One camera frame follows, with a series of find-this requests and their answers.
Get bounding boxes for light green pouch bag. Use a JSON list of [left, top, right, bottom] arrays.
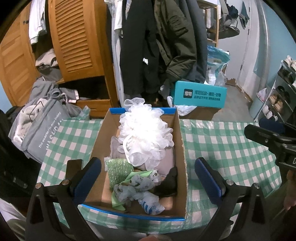
[[111, 170, 153, 212]]

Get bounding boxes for green glitter sponge cloth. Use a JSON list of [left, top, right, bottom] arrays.
[[104, 157, 134, 190]]

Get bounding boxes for black knit hat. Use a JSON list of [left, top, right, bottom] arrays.
[[154, 167, 178, 198]]

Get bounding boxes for white patterned plastic bag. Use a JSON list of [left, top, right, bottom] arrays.
[[113, 169, 163, 207]]

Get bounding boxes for grey fleece slipper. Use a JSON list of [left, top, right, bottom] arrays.
[[110, 136, 176, 177]]

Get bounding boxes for blue striped white sock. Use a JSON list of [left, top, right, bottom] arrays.
[[138, 191, 165, 215]]

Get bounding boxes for person right hand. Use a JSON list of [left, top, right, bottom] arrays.
[[283, 170, 296, 211]]

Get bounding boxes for metal shoe rack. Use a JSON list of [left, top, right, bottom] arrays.
[[254, 55, 295, 123]]

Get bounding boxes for blue cardboard box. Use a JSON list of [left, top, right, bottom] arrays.
[[81, 108, 188, 221]]

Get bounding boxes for green checkered tablecloth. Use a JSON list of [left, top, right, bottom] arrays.
[[38, 120, 281, 233]]

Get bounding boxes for grey printed tote bag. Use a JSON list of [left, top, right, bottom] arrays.
[[9, 77, 82, 163]]

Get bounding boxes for teal shoe box lid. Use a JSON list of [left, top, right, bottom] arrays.
[[171, 81, 227, 108]]

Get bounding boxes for blue white plastic sack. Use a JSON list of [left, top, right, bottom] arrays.
[[205, 46, 230, 87]]

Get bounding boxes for wooden louvered wardrobe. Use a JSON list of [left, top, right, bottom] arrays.
[[1, 1, 119, 118]]

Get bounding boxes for dark hanging coats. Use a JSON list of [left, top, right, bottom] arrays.
[[106, 1, 207, 106]]

